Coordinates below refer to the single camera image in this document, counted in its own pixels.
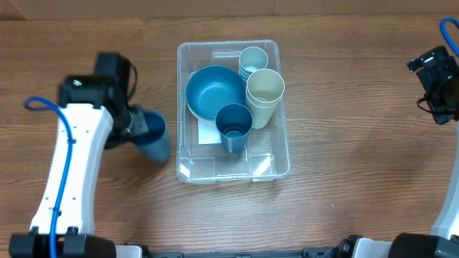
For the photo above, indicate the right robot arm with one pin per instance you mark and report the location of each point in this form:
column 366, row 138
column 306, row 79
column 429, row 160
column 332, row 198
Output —
column 442, row 241

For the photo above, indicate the cream tall cup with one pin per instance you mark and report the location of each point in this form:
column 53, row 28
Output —
column 265, row 88
column 261, row 110

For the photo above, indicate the dark blue tall cup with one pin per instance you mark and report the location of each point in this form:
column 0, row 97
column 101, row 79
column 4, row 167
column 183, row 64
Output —
column 155, row 144
column 234, row 123

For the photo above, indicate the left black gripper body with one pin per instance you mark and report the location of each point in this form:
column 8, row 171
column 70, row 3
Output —
column 130, row 124

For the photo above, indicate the light blue small cup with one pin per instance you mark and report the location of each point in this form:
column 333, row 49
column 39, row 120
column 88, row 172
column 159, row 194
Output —
column 245, row 75

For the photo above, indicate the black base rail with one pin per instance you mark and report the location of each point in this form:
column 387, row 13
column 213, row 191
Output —
column 236, row 254

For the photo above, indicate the white label in container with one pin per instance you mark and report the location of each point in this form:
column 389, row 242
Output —
column 208, row 133

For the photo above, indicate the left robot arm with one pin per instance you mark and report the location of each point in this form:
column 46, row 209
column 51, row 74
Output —
column 92, row 111

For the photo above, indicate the grey small cup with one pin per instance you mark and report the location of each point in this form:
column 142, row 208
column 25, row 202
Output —
column 252, row 59

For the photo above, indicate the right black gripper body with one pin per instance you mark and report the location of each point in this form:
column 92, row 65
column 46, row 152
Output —
column 433, row 79

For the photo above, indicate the dark blue bowl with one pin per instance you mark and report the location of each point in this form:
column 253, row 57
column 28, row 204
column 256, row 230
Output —
column 213, row 87

